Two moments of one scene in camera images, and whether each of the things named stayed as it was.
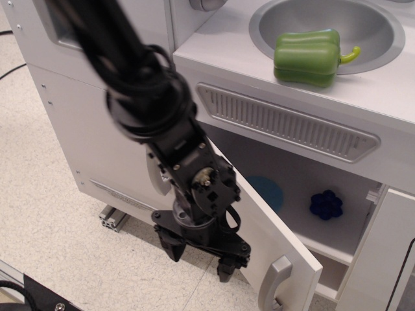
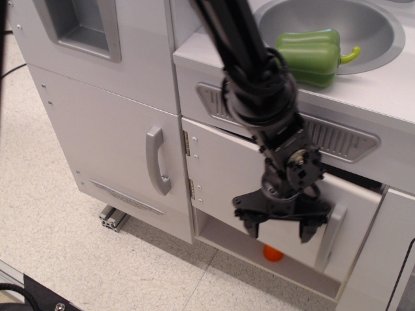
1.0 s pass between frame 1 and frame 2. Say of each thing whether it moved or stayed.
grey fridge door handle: stayed
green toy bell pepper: stayed
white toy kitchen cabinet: stayed
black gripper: moved
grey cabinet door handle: moved
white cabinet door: moved
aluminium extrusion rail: stayed
